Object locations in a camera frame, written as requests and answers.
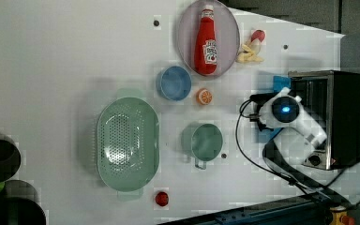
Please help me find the silver black toaster oven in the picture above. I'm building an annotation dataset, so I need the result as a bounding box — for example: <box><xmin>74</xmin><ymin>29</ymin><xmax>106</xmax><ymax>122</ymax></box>
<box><xmin>285</xmin><ymin>70</ymin><xmax>360</xmax><ymax>170</ymax></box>

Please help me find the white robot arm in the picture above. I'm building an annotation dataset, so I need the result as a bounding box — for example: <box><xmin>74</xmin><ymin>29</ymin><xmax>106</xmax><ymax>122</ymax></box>
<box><xmin>248</xmin><ymin>87</ymin><xmax>350</xmax><ymax>205</ymax></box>

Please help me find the orange slice toy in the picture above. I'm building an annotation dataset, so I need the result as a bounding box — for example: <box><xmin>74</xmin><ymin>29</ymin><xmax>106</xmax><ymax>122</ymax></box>
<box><xmin>196</xmin><ymin>88</ymin><xmax>213</xmax><ymax>105</ymax></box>

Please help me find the blue round bowl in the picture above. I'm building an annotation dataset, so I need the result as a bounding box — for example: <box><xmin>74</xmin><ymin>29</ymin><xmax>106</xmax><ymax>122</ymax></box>
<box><xmin>156</xmin><ymin>66</ymin><xmax>192</xmax><ymax>101</ymax></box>

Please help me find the green metal mug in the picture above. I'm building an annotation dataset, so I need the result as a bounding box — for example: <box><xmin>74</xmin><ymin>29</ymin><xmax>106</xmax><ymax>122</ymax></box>
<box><xmin>181</xmin><ymin>122</ymin><xmax>224</xmax><ymax>170</ymax></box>

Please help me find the green perforated colander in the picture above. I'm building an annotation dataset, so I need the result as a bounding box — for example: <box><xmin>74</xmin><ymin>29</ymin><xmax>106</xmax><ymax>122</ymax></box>
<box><xmin>96</xmin><ymin>88</ymin><xmax>159</xmax><ymax>201</ymax></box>

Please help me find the red plush ketchup bottle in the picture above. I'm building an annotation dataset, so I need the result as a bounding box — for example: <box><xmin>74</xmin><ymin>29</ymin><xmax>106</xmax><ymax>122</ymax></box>
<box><xmin>194</xmin><ymin>5</ymin><xmax>218</xmax><ymax>75</ymax></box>

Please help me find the grey round plate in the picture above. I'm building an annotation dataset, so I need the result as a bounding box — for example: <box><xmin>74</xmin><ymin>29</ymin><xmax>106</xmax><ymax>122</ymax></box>
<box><xmin>177</xmin><ymin>0</ymin><xmax>240</xmax><ymax>76</ymax></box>

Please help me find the red strawberry toy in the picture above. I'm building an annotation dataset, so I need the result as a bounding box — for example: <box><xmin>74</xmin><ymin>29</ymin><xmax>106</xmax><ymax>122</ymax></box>
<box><xmin>155</xmin><ymin>191</ymin><xmax>169</xmax><ymax>207</ymax></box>

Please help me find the plush peeled banana toy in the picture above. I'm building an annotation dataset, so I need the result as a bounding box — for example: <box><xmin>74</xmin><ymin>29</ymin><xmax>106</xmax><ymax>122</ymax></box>
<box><xmin>236</xmin><ymin>30</ymin><xmax>265</xmax><ymax>64</ymax></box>

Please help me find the black container with green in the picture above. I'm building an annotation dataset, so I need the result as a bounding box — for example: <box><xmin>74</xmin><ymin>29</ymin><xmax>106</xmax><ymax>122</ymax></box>
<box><xmin>0</xmin><ymin>180</ymin><xmax>47</xmax><ymax>225</ymax></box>

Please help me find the yellow red clamp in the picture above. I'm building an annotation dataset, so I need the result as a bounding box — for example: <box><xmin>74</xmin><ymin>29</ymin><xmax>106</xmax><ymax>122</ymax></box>
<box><xmin>329</xmin><ymin>206</ymin><xmax>355</xmax><ymax>225</ymax></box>

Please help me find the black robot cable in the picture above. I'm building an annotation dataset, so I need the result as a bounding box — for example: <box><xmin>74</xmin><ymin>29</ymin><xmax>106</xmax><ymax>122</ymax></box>
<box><xmin>234</xmin><ymin>98</ymin><xmax>360</xmax><ymax>210</ymax></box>

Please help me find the blue metal frame rail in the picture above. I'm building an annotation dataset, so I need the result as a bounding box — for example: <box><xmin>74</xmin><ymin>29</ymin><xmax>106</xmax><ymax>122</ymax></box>
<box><xmin>160</xmin><ymin>191</ymin><xmax>338</xmax><ymax>225</ymax></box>

